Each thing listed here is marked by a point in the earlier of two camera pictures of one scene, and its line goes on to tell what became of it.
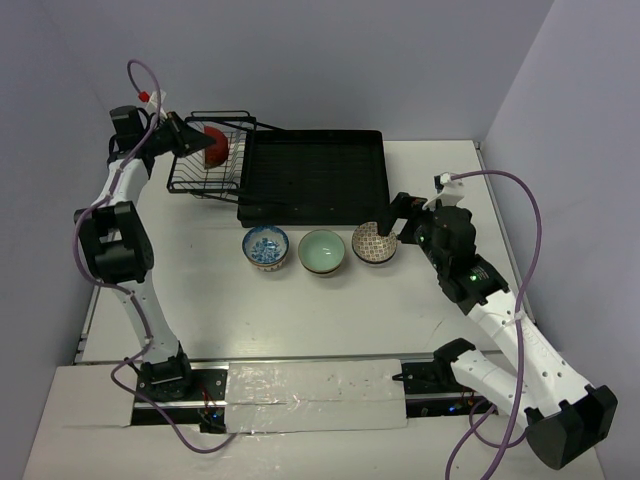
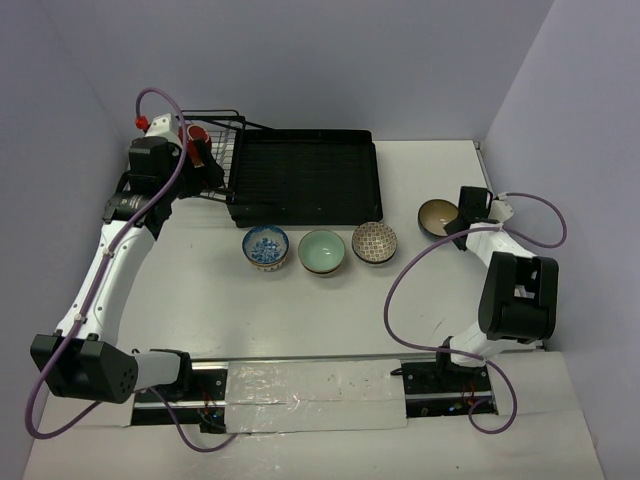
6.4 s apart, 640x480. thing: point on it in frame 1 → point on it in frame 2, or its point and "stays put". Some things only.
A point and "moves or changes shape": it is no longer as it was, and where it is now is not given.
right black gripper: (404, 205) → (451, 226)
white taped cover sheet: (317, 395) stays put
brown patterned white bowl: (372, 247) stays put
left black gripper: (179, 134) → (201, 163)
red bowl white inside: (216, 154) moves or changes shape
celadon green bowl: (321, 251) stays put
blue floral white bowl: (266, 247) stays put
